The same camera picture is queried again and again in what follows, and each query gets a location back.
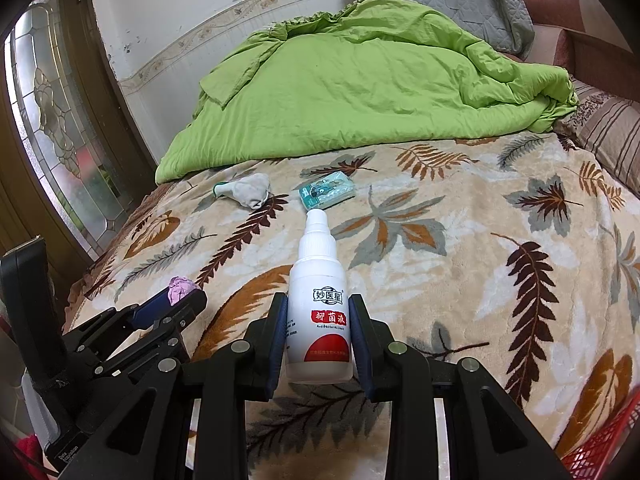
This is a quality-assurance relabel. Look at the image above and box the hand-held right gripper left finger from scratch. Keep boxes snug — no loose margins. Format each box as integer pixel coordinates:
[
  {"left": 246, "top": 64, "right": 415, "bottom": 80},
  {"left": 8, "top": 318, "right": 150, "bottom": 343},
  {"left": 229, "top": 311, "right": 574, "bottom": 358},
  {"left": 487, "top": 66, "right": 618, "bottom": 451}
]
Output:
[{"left": 60, "top": 292, "right": 291, "bottom": 480}]

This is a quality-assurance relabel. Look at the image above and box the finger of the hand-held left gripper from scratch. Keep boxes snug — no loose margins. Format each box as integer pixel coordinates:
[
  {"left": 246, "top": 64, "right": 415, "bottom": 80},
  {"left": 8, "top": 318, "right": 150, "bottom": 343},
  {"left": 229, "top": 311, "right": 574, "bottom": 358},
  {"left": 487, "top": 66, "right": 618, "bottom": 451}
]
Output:
[
  {"left": 100, "top": 287, "right": 209, "bottom": 362},
  {"left": 65, "top": 292, "right": 174, "bottom": 357}
]

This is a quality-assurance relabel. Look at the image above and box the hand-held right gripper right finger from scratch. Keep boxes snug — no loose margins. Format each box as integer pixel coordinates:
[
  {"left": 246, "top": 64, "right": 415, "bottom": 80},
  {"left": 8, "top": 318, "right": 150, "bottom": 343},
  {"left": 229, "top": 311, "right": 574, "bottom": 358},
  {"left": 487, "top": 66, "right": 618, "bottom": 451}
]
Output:
[{"left": 347, "top": 294, "right": 576, "bottom": 480}]

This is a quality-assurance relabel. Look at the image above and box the pink paper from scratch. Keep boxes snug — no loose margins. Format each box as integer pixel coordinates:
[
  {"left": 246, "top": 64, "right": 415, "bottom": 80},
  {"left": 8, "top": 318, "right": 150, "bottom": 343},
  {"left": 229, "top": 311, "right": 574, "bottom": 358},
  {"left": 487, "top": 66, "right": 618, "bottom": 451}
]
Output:
[{"left": 167, "top": 276, "right": 199, "bottom": 307}]

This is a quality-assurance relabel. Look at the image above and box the white spray bottle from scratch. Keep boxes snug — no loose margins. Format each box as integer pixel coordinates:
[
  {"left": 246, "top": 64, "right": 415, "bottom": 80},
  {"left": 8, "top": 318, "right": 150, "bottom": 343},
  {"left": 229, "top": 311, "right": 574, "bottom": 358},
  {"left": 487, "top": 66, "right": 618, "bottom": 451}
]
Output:
[{"left": 285, "top": 208, "right": 357, "bottom": 385}]

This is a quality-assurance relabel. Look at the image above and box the red plastic basket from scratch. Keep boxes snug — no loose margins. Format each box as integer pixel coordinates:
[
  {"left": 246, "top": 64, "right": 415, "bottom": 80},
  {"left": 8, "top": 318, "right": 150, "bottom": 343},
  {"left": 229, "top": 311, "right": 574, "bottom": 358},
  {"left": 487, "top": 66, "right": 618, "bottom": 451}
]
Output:
[{"left": 560, "top": 390, "right": 640, "bottom": 480}]

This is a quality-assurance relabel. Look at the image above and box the leaf-print blanket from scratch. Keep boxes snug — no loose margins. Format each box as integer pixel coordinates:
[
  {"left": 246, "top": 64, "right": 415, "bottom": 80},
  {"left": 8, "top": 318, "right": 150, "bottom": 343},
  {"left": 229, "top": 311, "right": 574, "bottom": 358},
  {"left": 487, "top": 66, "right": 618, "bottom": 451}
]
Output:
[{"left": 65, "top": 130, "right": 640, "bottom": 480}]

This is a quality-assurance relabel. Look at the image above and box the white crumpled cloth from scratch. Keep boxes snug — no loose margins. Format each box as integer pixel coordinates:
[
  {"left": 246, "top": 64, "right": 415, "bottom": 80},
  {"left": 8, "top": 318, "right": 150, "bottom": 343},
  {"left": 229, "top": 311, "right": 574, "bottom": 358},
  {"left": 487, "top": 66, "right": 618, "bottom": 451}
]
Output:
[{"left": 214, "top": 172, "right": 272, "bottom": 209}]

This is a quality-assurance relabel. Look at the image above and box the teal tissue pack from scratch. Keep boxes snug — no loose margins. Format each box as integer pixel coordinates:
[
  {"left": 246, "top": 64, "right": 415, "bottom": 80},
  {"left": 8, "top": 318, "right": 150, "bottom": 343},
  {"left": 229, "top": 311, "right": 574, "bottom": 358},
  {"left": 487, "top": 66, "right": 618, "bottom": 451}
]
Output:
[{"left": 299, "top": 172, "right": 357, "bottom": 211}]

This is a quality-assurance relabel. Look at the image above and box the wooden door with patterned glass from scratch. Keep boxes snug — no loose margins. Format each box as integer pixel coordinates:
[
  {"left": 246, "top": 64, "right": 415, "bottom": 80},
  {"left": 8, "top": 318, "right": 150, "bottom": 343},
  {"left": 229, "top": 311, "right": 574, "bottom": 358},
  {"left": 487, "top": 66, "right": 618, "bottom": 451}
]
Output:
[{"left": 0, "top": 0, "right": 161, "bottom": 311}]

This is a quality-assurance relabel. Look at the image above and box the green quilt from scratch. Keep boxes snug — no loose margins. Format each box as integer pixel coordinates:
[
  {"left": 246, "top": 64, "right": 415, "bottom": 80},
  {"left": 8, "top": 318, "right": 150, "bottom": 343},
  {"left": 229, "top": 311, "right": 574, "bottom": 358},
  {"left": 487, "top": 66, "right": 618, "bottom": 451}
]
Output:
[{"left": 155, "top": 0, "right": 580, "bottom": 186}]

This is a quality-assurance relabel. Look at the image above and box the striped brown pillow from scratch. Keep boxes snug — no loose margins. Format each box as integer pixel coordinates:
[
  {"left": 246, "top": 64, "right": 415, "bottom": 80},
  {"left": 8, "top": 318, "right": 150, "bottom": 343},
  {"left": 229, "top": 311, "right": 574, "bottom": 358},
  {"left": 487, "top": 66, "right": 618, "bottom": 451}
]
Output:
[{"left": 552, "top": 77, "right": 640, "bottom": 186}]

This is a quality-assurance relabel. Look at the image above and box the wooden headboard panel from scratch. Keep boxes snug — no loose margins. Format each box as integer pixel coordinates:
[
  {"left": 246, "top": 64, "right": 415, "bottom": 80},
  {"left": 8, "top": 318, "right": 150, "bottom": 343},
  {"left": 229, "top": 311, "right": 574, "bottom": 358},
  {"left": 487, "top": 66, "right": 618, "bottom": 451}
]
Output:
[{"left": 565, "top": 27, "right": 638, "bottom": 98}]

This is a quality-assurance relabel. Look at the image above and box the pink upholstered headboard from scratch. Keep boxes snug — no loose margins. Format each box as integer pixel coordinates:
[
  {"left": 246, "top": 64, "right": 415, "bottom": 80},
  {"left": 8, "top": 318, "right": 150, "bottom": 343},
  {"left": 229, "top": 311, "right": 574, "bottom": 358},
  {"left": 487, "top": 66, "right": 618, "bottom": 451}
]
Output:
[{"left": 520, "top": 0, "right": 576, "bottom": 68}]

